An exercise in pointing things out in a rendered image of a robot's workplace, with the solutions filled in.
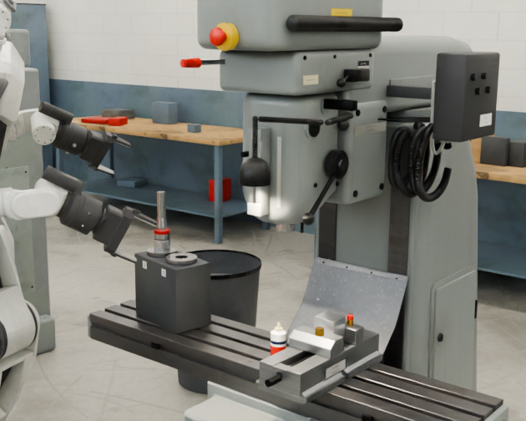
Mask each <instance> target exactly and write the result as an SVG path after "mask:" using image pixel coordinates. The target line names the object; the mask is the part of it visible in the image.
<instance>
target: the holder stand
mask: <svg viewBox="0 0 526 421"><path fill-rule="evenodd" d="M134 257H135V258H136V260H137V261H136V263H134V268H135V299H136V313H137V314H139V315H140V316H142V317H145V318H147V319H149V320H150V321H152V322H155V323H157V324H159V325H160V326H162V327H165V328H167V329H169V330H170V331H172V332H175V333H181V332H186V331H189V330H193V329H196V328H199V327H204V326H208V325H210V324H211V302H210V262H207V261H204V260H201V259H199V258H197V255H195V254H191V253H184V252H181V251H177V248H176V247H173V246H171V247H170V250H169V251H155V250H154V246H153V247H150V248H149V249H147V251H143V252H138V253H135V254H134Z"/></svg>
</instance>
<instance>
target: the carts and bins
mask: <svg viewBox="0 0 526 421"><path fill-rule="evenodd" d="M185 253H191V254H195V255H197V258H199V259H201V260H204V261H207V262H210V302H211V314H212V315H216V316H218V317H223V318H226V319H230V320H232V321H236V322H240V323H244V324H246V325H250V326H252V327H255V325H256V313H257V302H258V291H259V280H260V268H261V260H260V258H259V257H257V256H254V255H252V254H250V253H246V252H243V251H231V250H200V251H188V252H185ZM178 378H179V383H180V385H181V386H182V387H183V388H185V389H187V390H189V391H191V392H194V393H202V394H208V380H206V379H203V378H199V377H196V376H195V375H192V374H189V373H185V372H183V371H180V370H178Z"/></svg>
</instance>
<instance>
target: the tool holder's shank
mask: <svg viewBox="0 0 526 421"><path fill-rule="evenodd" d="M157 211H158V218H157V227H158V230H160V231H163V230H166V226H167V221H166V211H165V191H157Z"/></svg>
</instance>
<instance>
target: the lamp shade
mask: <svg viewBox="0 0 526 421"><path fill-rule="evenodd" d="M270 184H271V171H270V168H269V165H268V163H267V162H266V161H265V160H263V159H262V158H259V157H258V156H257V157H250V158H248V159H246V160H244V161H243V162H242V164H241V167H240V171H239V185H243V186H249V187H261V186H268V185H270Z"/></svg>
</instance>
